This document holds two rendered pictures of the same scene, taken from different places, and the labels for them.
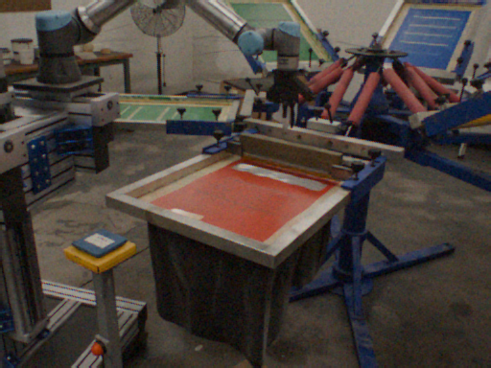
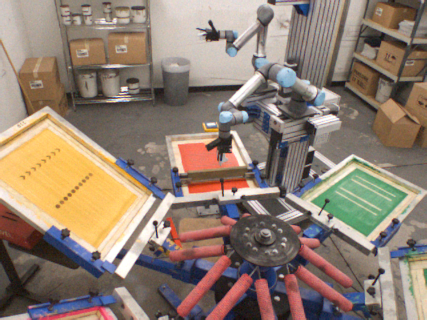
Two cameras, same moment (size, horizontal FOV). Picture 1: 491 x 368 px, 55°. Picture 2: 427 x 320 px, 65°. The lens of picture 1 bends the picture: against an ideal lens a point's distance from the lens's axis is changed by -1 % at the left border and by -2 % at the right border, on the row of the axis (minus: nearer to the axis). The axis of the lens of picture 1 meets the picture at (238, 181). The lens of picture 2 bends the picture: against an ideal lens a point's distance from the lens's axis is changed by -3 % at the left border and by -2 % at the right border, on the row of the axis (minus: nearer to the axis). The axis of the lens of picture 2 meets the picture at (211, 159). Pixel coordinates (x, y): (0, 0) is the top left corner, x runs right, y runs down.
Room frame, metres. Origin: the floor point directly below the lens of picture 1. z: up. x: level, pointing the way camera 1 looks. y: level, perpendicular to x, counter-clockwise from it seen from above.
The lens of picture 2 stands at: (2.86, -1.56, 2.40)
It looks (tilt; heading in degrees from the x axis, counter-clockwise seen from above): 34 degrees down; 133
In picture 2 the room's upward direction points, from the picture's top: 3 degrees clockwise
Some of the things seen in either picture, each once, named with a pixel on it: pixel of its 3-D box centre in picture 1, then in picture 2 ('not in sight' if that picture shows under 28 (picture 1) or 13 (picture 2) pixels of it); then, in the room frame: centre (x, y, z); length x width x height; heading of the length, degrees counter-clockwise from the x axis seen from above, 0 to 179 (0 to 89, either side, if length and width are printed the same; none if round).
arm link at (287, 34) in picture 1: (288, 38); (225, 121); (1.65, -0.15, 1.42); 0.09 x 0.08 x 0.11; 78
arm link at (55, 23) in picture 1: (55, 31); (301, 89); (1.68, 0.64, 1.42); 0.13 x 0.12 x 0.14; 168
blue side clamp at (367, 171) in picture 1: (363, 179); (177, 186); (1.51, -0.43, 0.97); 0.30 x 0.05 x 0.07; 147
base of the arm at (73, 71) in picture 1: (58, 65); (297, 103); (1.68, 0.64, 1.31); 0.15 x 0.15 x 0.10
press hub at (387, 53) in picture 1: (361, 173); (248, 319); (2.34, -0.64, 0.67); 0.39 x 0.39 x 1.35
